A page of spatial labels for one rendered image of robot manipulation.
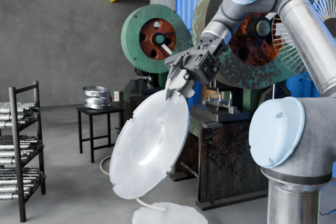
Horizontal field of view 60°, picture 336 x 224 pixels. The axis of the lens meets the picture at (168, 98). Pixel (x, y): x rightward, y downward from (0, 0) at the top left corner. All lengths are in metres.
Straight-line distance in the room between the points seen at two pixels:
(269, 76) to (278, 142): 1.69
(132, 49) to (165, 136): 2.82
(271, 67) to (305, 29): 1.46
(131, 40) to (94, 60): 3.59
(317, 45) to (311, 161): 0.28
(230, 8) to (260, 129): 0.37
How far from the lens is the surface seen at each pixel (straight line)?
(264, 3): 0.79
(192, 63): 0.75
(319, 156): 0.52
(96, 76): 7.00
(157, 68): 3.58
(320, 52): 0.69
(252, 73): 2.07
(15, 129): 2.18
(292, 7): 0.78
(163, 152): 0.66
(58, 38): 6.90
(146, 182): 0.67
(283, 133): 0.48
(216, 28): 0.81
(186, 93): 0.75
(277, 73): 2.21
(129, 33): 3.45
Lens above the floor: 1.17
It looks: 9 degrees down
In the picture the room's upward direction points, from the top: straight up
